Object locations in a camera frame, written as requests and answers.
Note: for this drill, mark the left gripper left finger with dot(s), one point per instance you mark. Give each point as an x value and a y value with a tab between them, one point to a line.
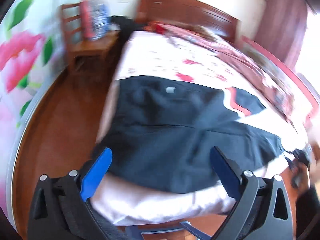
60	208

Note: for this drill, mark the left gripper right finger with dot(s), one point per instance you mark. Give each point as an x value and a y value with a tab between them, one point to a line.
262	209

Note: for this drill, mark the dark navy track pants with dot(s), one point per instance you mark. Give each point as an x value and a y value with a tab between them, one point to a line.
163	130

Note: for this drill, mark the right forearm black sleeve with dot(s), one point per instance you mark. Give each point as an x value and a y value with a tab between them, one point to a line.
307	215

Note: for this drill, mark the black clothing pile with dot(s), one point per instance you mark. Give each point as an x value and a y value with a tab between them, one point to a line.
127	26

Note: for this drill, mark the person right hand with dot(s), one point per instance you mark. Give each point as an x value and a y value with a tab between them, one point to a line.
309	176

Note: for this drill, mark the red checked patterned blanket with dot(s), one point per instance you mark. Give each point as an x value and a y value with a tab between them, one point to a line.
272	87

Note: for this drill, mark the maroon curtain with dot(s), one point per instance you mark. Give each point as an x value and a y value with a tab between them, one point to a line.
282	29

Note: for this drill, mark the wooden chair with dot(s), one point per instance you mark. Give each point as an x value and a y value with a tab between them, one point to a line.
84	56

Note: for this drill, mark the bed with white floral sheet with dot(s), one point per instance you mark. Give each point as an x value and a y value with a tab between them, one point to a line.
152	54

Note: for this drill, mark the floral sliding wardrobe door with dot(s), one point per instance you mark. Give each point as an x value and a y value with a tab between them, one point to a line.
30	48

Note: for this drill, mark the bagged blue red clothes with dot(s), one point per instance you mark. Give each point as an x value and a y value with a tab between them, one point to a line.
94	19

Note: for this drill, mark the dark wooden headboard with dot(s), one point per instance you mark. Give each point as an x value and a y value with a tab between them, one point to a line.
188	12

